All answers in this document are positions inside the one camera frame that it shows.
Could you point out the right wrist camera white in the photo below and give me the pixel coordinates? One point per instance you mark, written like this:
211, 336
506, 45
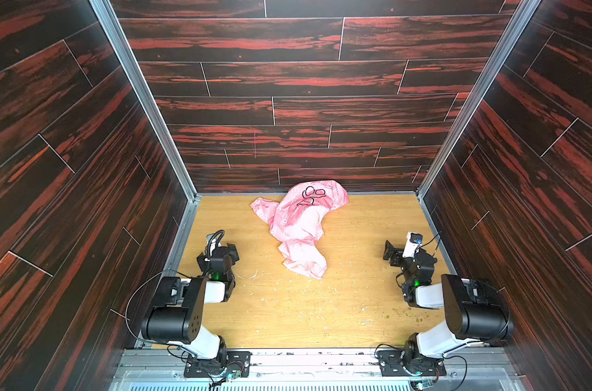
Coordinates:
413, 244

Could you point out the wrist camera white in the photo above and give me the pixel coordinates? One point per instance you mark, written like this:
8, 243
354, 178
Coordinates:
214, 240
413, 244

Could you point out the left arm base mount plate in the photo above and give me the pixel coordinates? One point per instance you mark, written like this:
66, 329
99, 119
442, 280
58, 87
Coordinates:
230, 364

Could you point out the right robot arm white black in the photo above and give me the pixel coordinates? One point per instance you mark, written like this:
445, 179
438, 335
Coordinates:
474, 311

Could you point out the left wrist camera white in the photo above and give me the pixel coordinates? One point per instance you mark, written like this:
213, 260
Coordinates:
214, 240

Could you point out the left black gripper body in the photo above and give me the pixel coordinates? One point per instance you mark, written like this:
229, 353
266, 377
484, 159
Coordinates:
218, 255

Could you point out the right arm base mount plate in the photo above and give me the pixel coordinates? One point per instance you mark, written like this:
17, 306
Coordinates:
399, 363

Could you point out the pink hooded jacket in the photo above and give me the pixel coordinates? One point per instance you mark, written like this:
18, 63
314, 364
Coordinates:
296, 222

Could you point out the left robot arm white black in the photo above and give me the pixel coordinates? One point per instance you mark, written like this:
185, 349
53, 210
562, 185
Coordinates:
175, 314

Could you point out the aluminium front rail frame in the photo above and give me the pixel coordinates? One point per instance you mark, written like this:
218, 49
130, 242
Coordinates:
318, 369

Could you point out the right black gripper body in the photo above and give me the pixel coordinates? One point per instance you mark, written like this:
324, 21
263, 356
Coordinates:
398, 254

